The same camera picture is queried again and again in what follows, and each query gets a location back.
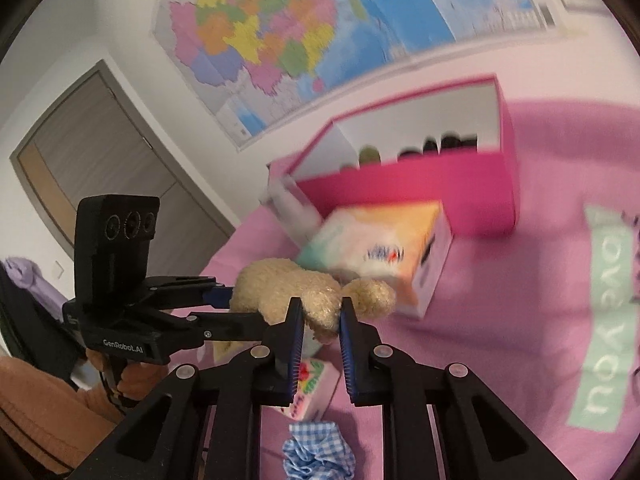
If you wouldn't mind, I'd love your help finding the beige plush bear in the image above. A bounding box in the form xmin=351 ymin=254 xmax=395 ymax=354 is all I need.
xmin=230 ymin=258 xmax=396 ymax=344

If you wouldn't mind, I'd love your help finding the blue gingham scrunchie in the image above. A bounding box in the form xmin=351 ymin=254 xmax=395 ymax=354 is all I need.
xmin=282 ymin=422 xmax=356 ymax=480

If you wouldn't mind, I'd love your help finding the floral tissue pack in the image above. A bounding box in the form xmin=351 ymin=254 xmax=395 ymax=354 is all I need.
xmin=274 ymin=358 xmax=341 ymax=422

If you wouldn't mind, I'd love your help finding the black sock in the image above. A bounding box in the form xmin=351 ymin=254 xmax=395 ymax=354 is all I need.
xmin=397 ymin=131 xmax=478 ymax=160

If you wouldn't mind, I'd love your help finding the orange sleeve forearm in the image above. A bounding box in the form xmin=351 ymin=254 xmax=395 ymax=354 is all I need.
xmin=1 ymin=356 xmax=124 ymax=474

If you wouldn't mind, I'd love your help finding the left hand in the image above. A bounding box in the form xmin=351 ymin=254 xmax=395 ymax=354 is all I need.
xmin=86 ymin=350 xmax=168 ymax=408

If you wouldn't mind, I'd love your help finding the purple cloth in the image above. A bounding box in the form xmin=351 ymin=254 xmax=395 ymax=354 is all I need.
xmin=2 ymin=257 xmax=67 ymax=323

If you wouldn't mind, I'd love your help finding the white pump bottle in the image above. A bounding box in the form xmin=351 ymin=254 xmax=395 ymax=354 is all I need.
xmin=260 ymin=176 xmax=322 ymax=247

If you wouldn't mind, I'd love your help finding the pink tablecloth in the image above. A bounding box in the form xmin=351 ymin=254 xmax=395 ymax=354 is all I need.
xmin=376 ymin=102 xmax=639 ymax=479

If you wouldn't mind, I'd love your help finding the grey brown door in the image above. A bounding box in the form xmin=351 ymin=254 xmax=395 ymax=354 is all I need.
xmin=11 ymin=61 xmax=234 ymax=275

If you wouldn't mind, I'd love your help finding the pastel tissue box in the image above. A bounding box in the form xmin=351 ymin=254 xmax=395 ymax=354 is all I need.
xmin=296 ymin=200 xmax=452 ymax=318

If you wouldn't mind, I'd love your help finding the pink storage box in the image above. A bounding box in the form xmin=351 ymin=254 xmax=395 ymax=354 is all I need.
xmin=271 ymin=74 xmax=520 ymax=236

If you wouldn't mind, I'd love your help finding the colourful wall map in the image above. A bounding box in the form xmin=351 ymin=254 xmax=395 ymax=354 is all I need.
xmin=153 ymin=0 xmax=604 ymax=148

